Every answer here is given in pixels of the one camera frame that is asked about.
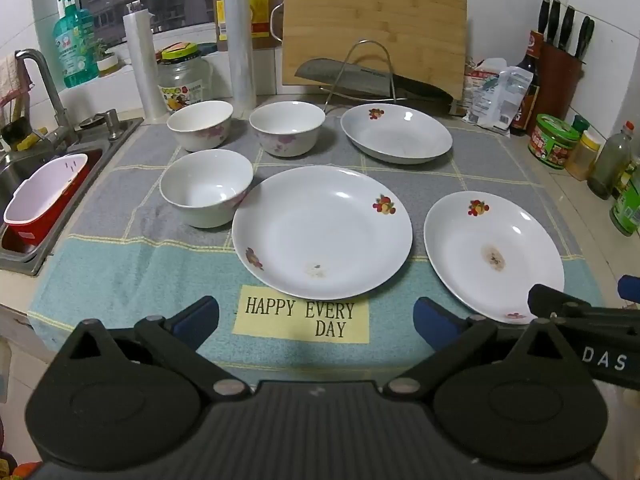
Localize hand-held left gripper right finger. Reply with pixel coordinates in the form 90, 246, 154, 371
382, 296, 591, 402

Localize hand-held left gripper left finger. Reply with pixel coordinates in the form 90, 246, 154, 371
50, 296, 253, 402

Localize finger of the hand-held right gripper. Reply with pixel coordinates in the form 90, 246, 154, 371
618, 274, 640, 304
527, 284, 592, 318

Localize plain white bowl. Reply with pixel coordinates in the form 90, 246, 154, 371
159, 149, 255, 229

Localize large white fruit-print plate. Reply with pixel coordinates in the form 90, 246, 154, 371
232, 166, 414, 300

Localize deep white fruit-print plate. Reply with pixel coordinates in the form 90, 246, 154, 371
340, 103, 454, 165

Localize white bowl pink flowers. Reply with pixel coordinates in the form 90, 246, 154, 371
249, 100, 327, 158
166, 100, 235, 153

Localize checked table cloth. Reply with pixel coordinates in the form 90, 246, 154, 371
27, 119, 606, 386

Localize green plastic bottle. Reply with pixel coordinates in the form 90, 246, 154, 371
608, 157, 640, 237

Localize glass bottle dark liquid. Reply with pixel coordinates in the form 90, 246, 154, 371
587, 120, 635, 201

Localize yellow-cap spice jar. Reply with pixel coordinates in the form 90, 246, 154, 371
564, 129, 605, 182

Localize red-label jar green lid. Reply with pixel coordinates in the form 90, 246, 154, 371
527, 113, 581, 170

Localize red white colander basket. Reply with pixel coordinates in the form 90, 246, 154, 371
2, 152, 90, 249

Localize brown knife block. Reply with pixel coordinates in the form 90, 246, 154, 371
530, 42, 586, 134

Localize red white packet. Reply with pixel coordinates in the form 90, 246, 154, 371
462, 57, 509, 107

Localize steel sink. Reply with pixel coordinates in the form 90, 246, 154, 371
0, 115, 146, 277

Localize dark soy sauce bottle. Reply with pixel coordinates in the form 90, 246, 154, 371
509, 29, 546, 137

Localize yellow sponge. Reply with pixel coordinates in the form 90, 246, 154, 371
15, 132, 49, 154

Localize plastic bag roll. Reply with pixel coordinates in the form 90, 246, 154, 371
122, 2, 167, 124

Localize small potted plant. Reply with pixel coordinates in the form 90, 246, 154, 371
93, 39, 121, 79

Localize steel kitchen knife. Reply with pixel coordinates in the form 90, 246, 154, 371
294, 57, 454, 104

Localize metal faucet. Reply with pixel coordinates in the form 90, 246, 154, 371
15, 48, 79, 144

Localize tall plastic wrap roll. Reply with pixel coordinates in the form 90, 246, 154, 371
222, 0, 257, 116

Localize green dish soap bottle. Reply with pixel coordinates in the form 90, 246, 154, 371
52, 0, 100, 89

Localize pink dish towel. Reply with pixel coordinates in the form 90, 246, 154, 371
0, 52, 34, 107

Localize bamboo cutting board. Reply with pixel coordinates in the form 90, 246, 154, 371
270, 0, 469, 103

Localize brown jug yellow label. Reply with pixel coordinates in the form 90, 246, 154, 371
212, 0, 279, 54

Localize black-handled knife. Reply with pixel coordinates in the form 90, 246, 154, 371
547, 0, 562, 47
558, 5, 576, 51
537, 0, 551, 46
573, 15, 596, 61

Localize metal wire knife rack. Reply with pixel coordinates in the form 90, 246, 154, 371
320, 39, 417, 112

